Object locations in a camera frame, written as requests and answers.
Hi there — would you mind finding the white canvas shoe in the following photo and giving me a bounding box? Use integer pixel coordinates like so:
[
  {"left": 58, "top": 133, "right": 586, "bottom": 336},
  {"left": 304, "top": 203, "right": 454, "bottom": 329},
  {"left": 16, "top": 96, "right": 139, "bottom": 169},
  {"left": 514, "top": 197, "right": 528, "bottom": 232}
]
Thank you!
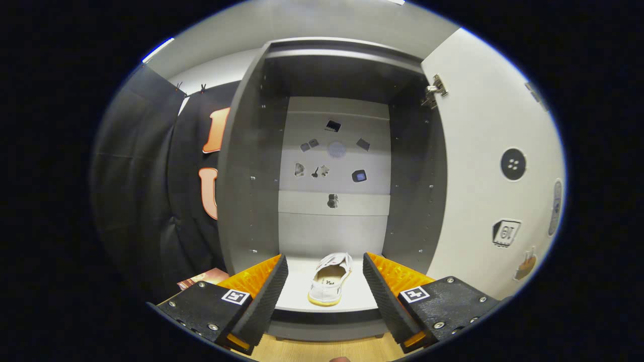
[{"left": 307, "top": 252, "right": 353, "bottom": 307}]

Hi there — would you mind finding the black backdrop cloth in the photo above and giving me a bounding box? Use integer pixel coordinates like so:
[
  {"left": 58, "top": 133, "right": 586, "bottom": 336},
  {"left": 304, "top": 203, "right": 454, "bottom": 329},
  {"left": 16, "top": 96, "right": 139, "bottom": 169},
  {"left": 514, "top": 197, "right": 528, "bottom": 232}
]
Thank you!
[{"left": 91, "top": 64, "right": 242, "bottom": 302}]

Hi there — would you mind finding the dark grey shoe cabinet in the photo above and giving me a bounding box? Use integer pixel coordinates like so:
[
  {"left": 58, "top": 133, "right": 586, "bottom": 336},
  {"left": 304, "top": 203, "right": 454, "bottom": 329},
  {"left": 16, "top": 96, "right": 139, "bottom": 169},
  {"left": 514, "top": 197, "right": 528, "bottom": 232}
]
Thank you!
[{"left": 216, "top": 36, "right": 448, "bottom": 342}]

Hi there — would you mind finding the silver door hinge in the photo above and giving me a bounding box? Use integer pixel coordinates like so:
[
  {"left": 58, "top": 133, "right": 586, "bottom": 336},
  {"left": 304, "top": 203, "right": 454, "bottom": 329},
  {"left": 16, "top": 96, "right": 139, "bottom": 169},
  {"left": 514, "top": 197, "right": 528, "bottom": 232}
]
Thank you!
[{"left": 421, "top": 74, "right": 449, "bottom": 110}]

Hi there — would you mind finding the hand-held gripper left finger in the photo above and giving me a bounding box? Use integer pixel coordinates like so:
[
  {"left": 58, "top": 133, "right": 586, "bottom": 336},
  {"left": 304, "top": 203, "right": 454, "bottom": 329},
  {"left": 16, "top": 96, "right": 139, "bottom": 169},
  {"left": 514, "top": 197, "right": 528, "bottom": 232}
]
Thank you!
[{"left": 147, "top": 253, "right": 290, "bottom": 356}]

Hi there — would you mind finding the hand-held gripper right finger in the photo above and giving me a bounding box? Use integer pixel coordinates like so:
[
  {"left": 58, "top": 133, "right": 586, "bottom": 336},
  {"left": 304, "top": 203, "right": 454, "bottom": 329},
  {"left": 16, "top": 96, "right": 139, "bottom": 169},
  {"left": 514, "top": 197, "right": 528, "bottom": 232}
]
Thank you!
[{"left": 362, "top": 251, "right": 504, "bottom": 354}]

